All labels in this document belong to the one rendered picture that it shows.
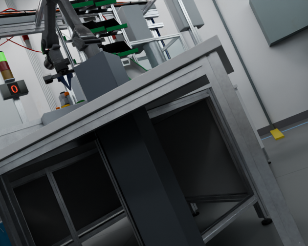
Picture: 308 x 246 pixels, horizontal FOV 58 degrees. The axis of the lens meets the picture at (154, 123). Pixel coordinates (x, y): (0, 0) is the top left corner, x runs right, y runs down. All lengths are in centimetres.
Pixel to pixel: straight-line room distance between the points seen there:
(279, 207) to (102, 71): 72
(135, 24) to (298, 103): 322
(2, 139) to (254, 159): 92
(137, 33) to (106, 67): 170
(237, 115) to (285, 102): 437
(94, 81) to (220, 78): 52
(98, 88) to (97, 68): 7
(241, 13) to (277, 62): 101
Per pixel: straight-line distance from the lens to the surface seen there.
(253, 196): 169
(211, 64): 72
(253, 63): 506
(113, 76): 103
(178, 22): 298
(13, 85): 158
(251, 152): 72
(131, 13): 282
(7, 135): 122
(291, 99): 508
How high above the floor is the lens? 69
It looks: 3 degrees up
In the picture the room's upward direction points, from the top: 24 degrees counter-clockwise
